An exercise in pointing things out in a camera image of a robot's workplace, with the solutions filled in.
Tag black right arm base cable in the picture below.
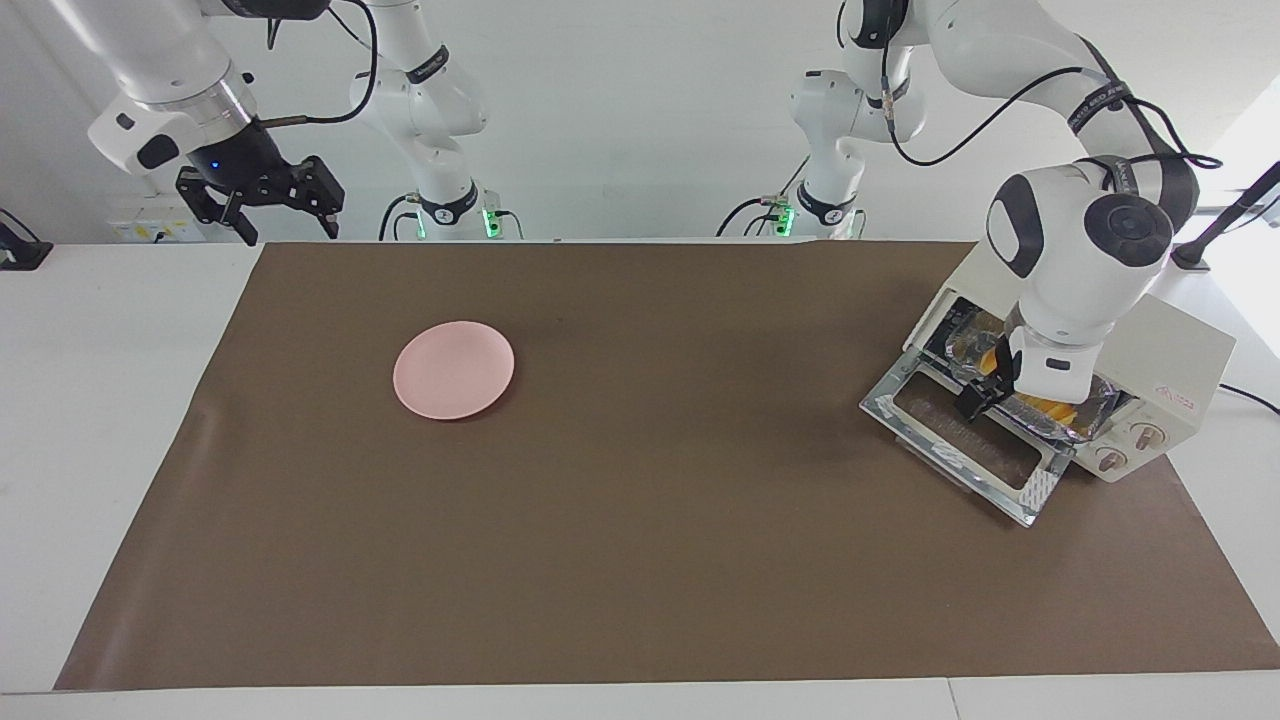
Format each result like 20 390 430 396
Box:
378 193 421 241

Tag black arm base cable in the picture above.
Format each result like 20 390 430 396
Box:
715 150 813 238
378 193 421 241

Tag yellow sliced bread loaf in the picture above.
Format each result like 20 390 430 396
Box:
975 335 1083 423

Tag small black stand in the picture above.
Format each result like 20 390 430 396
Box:
0 208 53 271

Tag aluminium foil tray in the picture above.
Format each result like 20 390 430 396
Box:
938 305 1123 443

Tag white wall socket box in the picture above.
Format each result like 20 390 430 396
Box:
107 195 211 244

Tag black left arm base cable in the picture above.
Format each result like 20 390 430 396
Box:
715 150 813 238

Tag pink round plate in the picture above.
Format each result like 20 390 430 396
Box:
393 321 516 421

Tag tall black stand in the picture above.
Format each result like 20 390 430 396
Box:
1170 160 1280 273

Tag cream toaster oven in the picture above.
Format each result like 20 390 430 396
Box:
903 240 1237 484

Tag glass oven door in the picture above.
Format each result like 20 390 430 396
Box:
859 350 1076 528

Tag black oven power cable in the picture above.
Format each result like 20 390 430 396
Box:
1218 383 1280 416

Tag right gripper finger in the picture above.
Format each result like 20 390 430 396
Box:
290 155 346 239
176 165 259 246

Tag brown table mat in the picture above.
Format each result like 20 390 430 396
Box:
55 240 1280 691

